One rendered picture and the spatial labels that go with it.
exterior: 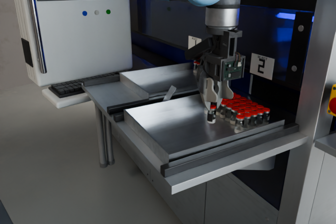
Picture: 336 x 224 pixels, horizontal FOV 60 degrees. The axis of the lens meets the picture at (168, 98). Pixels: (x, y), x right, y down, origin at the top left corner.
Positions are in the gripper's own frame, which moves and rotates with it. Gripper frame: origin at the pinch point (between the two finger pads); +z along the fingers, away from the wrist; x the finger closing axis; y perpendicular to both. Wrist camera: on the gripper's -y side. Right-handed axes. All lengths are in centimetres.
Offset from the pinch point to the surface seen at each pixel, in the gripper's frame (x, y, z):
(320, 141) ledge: 19.0, 19.7, 6.7
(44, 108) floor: -24, -253, 95
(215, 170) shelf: -10.8, 16.7, 6.7
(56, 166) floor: -30, -138, 95
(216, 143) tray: -6.9, 11.8, 4.1
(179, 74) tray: 16.4, -44.1, 6.4
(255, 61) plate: 18.2, -3.9, -8.2
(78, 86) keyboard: -21, -65, 12
